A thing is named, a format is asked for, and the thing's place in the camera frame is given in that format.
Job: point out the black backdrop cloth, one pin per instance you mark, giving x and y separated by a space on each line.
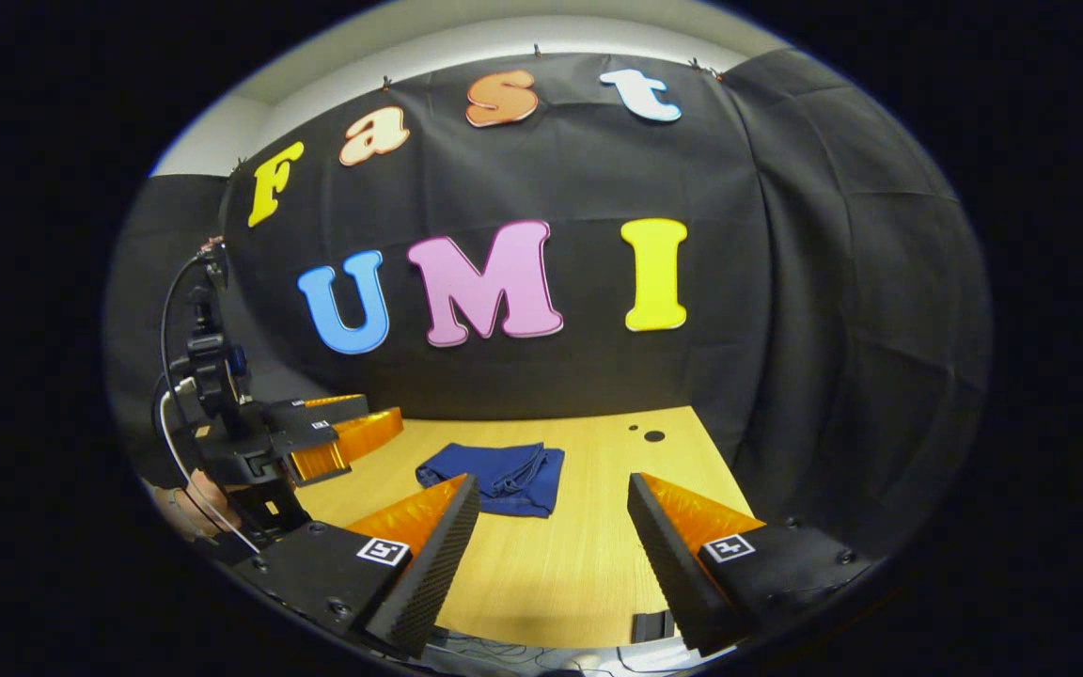
786 329

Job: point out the blue jeans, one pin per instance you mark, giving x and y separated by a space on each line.
494 475

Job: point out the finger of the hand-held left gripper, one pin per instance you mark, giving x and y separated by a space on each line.
316 414
353 442

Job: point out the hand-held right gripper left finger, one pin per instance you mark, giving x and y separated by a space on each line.
438 574

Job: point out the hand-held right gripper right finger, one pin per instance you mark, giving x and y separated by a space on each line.
673 574

